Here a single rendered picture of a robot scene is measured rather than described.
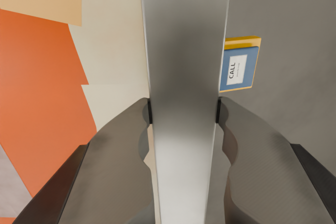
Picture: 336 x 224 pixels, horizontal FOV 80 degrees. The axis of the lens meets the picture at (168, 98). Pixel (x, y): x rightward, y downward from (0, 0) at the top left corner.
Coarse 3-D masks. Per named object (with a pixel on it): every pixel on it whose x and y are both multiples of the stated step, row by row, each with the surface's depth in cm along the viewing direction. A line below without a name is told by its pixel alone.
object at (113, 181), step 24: (120, 120) 10; (144, 120) 10; (96, 144) 8; (120, 144) 8; (144, 144) 9; (96, 168) 7; (120, 168) 7; (144, 168) 7; (72, 192) 6; (96, 192) 6; (120, 192) 6; (144, 192) 6; (72, 216) 6; (96, 216) 6; (120, 216) 6; (144, 216) 6
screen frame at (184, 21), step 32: (160, 0) 9; (192, 0) 8; (224, 0) 8; (160, 32) 9; (192, 32) 9; (224, 32) 9; (160, 64) 10; (192, 64) 10; (160, 96) 11; (192, 96) 11; (160, 128) 12; (192, 128) 12; (160, 160) 13; (192, 160) 13; (160, 192) 15; (192, 192) 15
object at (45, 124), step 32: (0, 96) 15; (32, 96) 15; (64, 96) 15; (0, 128) 17; (32, 128) 17; (64, 128) 17; (0, 160) 19; (32, 160) 19; (64, 160) 19; (0, 192) 21; (32, 192) 21
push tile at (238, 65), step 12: (240, 48) 44; (252, 48) 45; (228, 60) 45; (240, 60) 46; (252, 60) 46; (228, 72) 46; (240, 72) 47; (252, 72) 48; (228, 84) 48; (240, 84) 49
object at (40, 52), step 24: (0, 24) 13; (24, 24) 13; (48, 24) 13; (0, 48) 13; (24, 48) 13; (48, 48) 13; (72, 48) 13; (0, 72) 14; (24, 72) 14; (48, 72) 14; (72, 72) 14
